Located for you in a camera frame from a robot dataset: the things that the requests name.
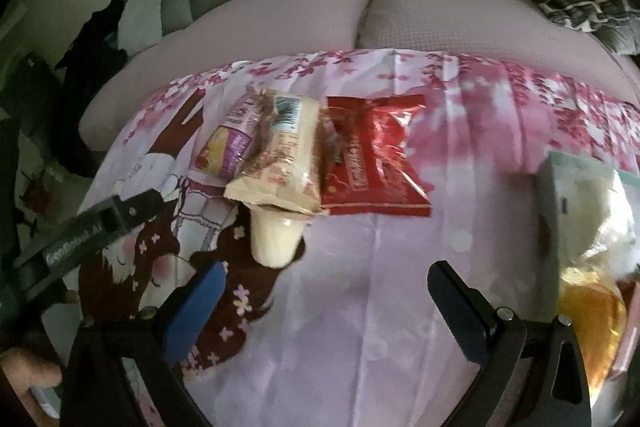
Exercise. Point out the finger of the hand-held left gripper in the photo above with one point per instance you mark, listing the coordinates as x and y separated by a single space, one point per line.
135 205

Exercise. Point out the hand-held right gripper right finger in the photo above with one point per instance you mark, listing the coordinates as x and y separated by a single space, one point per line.
460 312

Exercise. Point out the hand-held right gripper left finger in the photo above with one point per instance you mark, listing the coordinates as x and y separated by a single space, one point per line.
195 312

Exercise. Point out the purple snack packet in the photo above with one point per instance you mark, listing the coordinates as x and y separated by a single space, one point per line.
220 147

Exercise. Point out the cream plastic cup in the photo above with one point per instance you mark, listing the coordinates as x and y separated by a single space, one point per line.
275 237

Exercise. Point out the yellow bread packet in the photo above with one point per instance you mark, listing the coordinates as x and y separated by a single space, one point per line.
595 322

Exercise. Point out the beige snack packet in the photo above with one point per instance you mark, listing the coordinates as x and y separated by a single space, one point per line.
280 167

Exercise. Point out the red snack packet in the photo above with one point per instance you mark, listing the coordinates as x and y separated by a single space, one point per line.
375 167

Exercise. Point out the person's left hand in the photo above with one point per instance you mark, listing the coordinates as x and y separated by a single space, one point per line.
30 372

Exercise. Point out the printed blanket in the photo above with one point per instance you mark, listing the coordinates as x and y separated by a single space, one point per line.
360 307

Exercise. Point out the dark cloth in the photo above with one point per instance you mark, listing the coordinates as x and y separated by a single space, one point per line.
90 92

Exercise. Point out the white crumpled packet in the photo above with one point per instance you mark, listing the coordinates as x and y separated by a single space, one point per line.
610 217

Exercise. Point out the pink sofa seat cushion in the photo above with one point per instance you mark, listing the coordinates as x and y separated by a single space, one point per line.
250 22
475 17

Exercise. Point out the grey pillow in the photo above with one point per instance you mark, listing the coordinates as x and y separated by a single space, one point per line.
620 39

